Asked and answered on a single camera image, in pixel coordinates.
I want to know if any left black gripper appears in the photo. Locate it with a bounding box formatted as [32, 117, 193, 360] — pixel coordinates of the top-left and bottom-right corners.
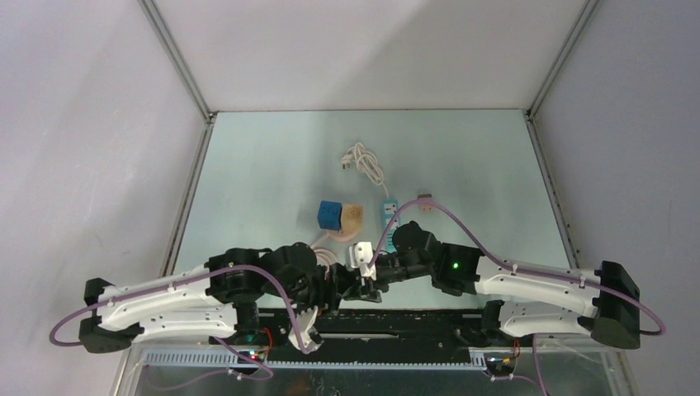
[265, 262, 357, 325]

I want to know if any blue cube socket adapter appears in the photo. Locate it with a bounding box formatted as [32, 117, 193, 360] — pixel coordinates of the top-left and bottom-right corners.
[317, 200, 343, 231]

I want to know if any yellow cube socket adapter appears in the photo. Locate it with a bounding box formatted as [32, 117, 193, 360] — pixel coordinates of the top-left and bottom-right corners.
[340, 204, 364, 233]

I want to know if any small pink plug adapter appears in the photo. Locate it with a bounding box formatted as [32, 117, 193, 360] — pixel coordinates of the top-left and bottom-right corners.
[417, 193, 434, 212]

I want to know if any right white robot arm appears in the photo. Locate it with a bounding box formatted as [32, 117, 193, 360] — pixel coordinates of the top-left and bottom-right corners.
[345, 221, 641, 350]

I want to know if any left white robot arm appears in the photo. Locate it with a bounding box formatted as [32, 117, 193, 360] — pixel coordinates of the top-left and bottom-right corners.
[78, 243, 341, 354]

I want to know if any pink round power strip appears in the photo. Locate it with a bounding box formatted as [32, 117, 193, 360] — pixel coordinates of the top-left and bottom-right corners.
[326, 229, 358, 243]

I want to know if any teal power strip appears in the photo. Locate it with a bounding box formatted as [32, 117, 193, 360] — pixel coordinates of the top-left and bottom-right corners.
[381, 199, 400, 253]

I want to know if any pink coiled cord with plug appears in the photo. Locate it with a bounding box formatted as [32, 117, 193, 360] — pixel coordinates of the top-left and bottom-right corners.
[309, 231, 340, 275]

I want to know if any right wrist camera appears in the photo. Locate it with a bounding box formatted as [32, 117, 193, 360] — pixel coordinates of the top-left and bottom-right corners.
[345, 242, 376, 281]

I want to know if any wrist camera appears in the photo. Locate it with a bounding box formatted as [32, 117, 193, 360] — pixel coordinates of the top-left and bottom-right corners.
[290, 307, 324, 353]
[345, 242, 376, 281]

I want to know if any black front rail frame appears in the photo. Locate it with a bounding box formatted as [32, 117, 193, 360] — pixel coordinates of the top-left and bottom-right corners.
[225, 309, 531, 365]

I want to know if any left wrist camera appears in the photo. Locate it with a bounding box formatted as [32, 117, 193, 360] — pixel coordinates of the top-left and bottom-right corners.
[290, 307, 324, 353]

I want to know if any white coiled power cord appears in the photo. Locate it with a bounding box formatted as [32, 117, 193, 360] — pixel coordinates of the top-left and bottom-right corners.
[339, 142, 390, 200]

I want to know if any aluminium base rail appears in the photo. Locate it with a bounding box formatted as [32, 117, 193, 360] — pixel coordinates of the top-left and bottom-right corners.
[112, 309, 638, 395]

